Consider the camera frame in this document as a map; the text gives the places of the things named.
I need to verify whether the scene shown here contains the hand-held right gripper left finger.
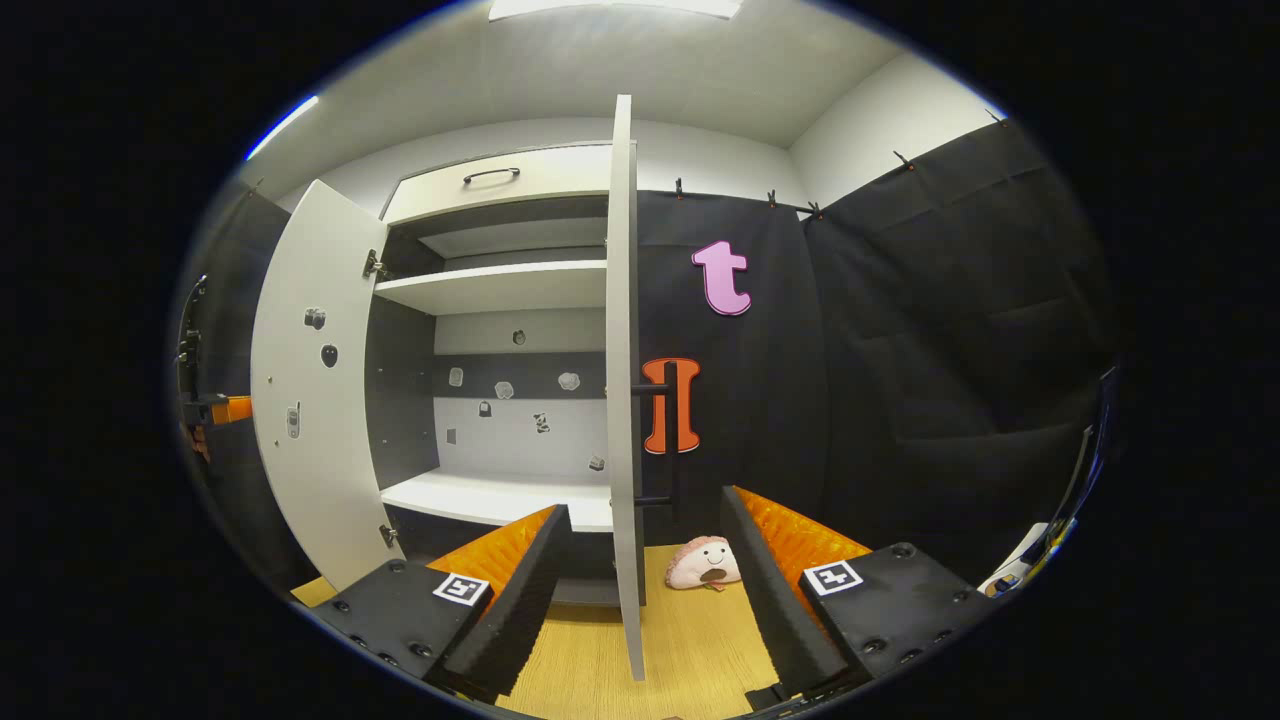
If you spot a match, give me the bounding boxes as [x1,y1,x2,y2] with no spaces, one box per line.
[310,503,573,701]

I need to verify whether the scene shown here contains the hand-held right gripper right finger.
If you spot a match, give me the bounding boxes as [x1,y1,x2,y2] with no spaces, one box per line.
[720,485,996,701]

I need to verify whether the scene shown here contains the beige cabinet door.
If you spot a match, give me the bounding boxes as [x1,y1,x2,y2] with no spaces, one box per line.
[250,180,406,593]
[604,95,649,683]

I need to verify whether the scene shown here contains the beige double-door shoe cabinet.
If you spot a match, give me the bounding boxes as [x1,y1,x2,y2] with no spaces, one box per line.
[365,143,616,606]

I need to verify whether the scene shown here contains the black door handle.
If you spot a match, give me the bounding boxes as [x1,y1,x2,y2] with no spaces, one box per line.
[630,362,683,507]

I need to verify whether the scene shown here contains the white cabinet shelf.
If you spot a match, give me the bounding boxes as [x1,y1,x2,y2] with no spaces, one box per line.
[380,470,613,533]
[418,217,609,261]
[375,260,609,317]

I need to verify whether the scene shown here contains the pink plush toy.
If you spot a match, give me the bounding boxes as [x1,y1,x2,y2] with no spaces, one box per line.
[665,536,743,591]

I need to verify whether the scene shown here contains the small ceiling light panel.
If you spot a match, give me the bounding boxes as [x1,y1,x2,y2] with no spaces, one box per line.
[245,95,321,161]

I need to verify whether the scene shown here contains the white and blue object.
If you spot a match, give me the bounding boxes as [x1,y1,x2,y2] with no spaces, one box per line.
[978,365,1116,599]

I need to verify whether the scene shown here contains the black backdrop cloth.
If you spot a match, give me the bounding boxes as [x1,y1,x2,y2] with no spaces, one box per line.
[175,120,1116,591]

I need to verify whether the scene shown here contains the row of black cloth clips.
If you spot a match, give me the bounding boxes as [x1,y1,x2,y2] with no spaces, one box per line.
[672,108,1006,219]

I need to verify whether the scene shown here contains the large ceiling light panel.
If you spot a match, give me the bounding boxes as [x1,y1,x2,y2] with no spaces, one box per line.
[488,0,743,21]

